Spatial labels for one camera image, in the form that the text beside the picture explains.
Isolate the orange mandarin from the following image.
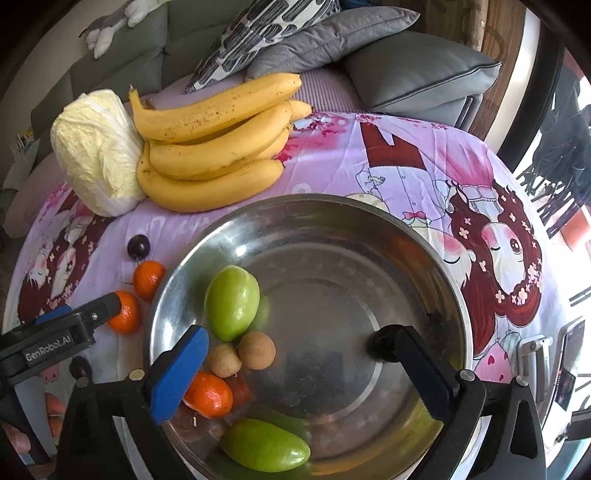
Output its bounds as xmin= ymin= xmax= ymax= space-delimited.
xmin=183 ymin=371 xmax=233 ymax=419
xmin=108 ymin=290 xmax=142 ymax=335
xmin=132 ymin=260 xmax=166 ymax=302

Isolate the brown longan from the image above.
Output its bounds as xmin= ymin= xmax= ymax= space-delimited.
xmin=238 ymin=331 xmax=276 ymax=370
xmin=206 ymin=344 xmax=242 ymax=379

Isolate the dark cherry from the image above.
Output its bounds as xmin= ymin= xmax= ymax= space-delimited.
xmin=126 ymin=234 xmax=151 ymax=261
xmin=367 ymin=324 xmax=403 ymax=363

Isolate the green jujube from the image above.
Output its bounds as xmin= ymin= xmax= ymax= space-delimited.
xmin=219 ymin=418 xmax=311 ymax=473
xmin=204 ymin=265 xmax=260 ymax=342

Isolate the silver metal plate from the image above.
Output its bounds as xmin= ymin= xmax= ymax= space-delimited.
xmin=144 ymin=194 xmax=473 ymax=479

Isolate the person's left hand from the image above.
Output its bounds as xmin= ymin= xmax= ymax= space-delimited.
xmin=1 ymin=391 xmax=64 ymax=466

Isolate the cartoon printed tablecloth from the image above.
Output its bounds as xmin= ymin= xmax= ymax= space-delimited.
xmin=5 ymin=114 xmax=563 ymax=382

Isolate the bottom yellow banana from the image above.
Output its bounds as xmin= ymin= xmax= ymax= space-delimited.
xmin=136 ymin=144 xmax=283 ymax=213

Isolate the yellow banana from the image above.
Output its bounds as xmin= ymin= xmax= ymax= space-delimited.
xmin=136 ymin=144 xmax=283 ymax=213
xmin=224 ymin=123 xmax=294 ymax=168
xmin=149 ymin=99 xmax=312 ymax=181
xmin=129 ymin=73 xmax=301 ymax=144

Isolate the silver phone stand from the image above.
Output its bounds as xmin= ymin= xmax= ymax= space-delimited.
xmin=517 ymin=317 xmax=585 ymax=420

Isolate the napa cabbage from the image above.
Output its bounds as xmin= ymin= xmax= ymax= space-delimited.
xmin=50 ymin=89 xmax=145 ymax=217

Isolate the middle yellow banana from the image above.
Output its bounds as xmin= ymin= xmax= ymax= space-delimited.
xmin=149 ymin=99 xmax=312 ymax=181

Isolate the top yellow banana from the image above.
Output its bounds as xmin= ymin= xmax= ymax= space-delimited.
xmin=129 ymin=73 xmax=301 ymax=144

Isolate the green sofa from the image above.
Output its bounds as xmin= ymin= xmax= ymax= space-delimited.
xmin=31 ymin=0 xmax=249 ymax=163

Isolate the dark grey leather cushion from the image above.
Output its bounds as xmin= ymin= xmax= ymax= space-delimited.
xmin=344 ymin=31 xmax=502 ymax=131

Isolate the grey white plush toy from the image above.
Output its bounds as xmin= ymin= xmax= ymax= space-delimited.
xmin=79 ymin=0 xmax=167 ymax=60

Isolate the grey quilted cushion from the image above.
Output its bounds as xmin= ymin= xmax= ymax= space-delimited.
xmin=245 ymin=6 xmax=420 ymax=81

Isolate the black white patterned cushion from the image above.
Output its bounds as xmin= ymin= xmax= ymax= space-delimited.
xmin=185 ymin=0 xmax=341 ymax=94

